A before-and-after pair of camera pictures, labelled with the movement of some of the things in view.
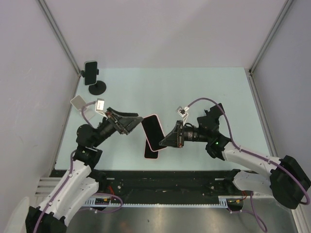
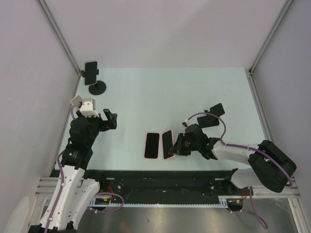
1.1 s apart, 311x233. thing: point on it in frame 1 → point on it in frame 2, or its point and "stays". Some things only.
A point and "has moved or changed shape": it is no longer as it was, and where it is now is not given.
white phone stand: (78, 103) stays
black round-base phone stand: (99, 88) stays
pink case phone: (153, 132) has moved or changed shape
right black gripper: (174, 139) → (178, 148)
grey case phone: (91, 75) stays
